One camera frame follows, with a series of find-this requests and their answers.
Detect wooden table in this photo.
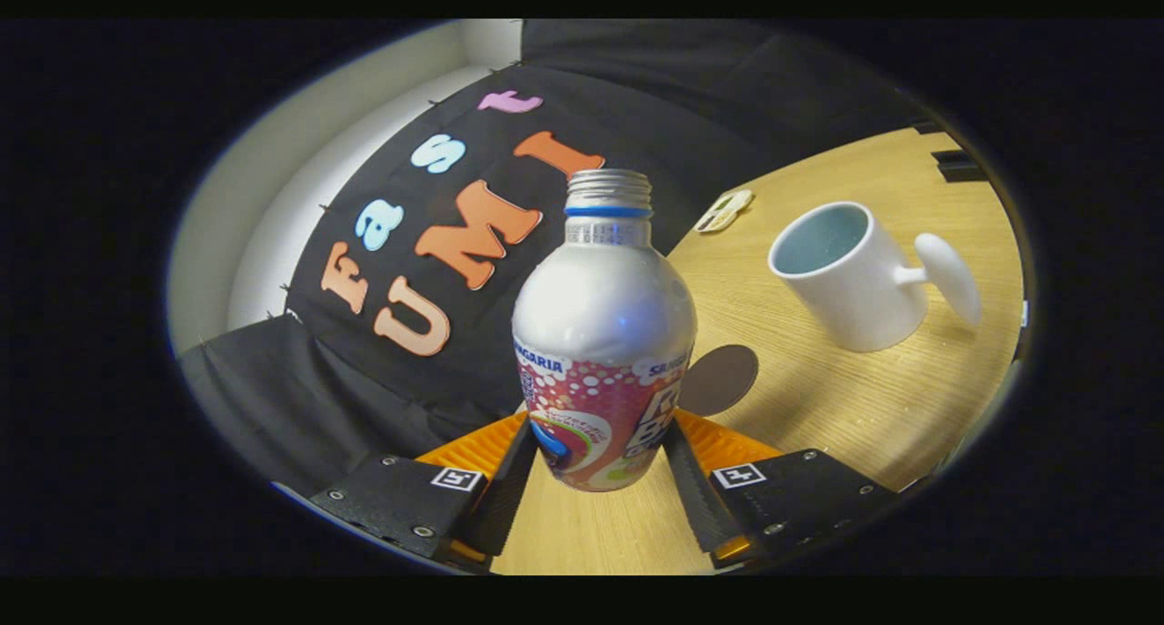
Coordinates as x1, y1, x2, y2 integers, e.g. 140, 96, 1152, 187
491, 126, 1026, 576

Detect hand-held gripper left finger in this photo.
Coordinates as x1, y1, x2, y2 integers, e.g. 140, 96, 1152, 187
309, 411, 539, 571

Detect silver juice bottle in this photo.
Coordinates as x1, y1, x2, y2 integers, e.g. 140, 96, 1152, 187
511, 168, 699, 493

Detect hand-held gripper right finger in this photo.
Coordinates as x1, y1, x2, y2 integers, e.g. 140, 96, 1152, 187
662, 409, 901, 569

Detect round brown coaster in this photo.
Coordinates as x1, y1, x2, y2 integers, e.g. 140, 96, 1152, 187
677, 344, 760, 418

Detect white cup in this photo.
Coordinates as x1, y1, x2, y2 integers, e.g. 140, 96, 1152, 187
768, 201, 983, 353

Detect small white divided tray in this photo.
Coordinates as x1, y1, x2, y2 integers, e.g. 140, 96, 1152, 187
696, 188, 755, 235

